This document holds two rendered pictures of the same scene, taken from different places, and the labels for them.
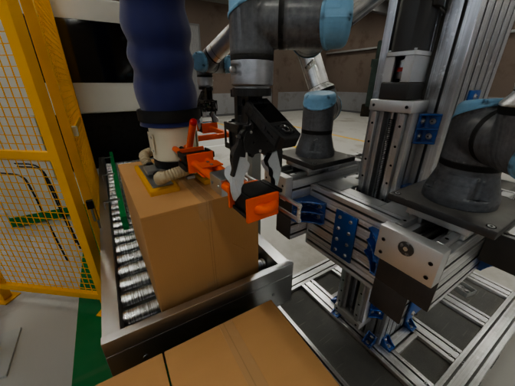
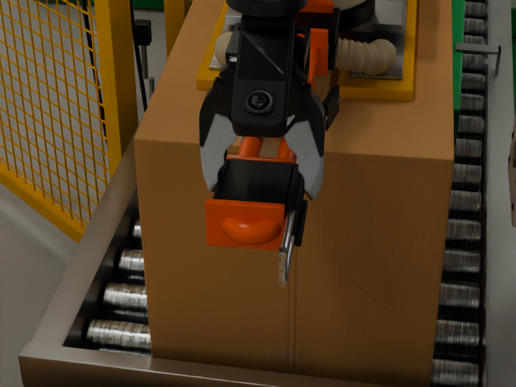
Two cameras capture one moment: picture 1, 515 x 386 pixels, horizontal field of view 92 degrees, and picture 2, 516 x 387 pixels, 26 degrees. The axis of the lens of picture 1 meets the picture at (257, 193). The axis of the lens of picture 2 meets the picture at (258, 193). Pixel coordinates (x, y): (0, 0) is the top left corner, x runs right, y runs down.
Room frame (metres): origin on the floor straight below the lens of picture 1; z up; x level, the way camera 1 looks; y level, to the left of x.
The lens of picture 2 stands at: (-0.20, -0.56, 1.69)
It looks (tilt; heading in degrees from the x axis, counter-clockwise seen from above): 35 degrees down; 40
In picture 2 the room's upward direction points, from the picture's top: straight up
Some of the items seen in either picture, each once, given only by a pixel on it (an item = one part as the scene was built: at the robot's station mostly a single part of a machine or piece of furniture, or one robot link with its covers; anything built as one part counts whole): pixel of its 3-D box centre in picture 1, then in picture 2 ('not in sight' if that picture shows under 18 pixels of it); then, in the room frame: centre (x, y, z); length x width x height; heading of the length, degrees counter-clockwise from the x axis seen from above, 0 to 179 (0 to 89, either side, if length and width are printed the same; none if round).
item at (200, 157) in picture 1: (196, 158); (296, 36); (0.76, 0.19, 1.08); 0.10 x 0.08 x 0.06; 123
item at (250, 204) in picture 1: (252, 199); (250, 201); (0.46, 0.01, 1.08); 0.08 x 0.07 x 0.05; 33
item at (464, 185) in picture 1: (464, 179); not in sight; (0.55, -0.49, 1.09); 0.15 x 0.15 x 0.10
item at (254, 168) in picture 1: (254, 217); not in sight; (1.41, 0.02, 0.50); 0.07 x 0.07 x 1.00; 31
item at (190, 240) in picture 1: (185, 216); (311, 155); (0.97, 0.33, 0.75); 0.60 x 0.40 x 0.40; 33
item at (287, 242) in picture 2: (260, 185); (312, 173); (0.54, -0.01, 1.08); 0.31 x 0.03 x 0.05; 33
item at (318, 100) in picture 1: (319, 109); not in sight; (0.98, -0.23, 1.20); 0.13 x 0.12 x 0.14; 155
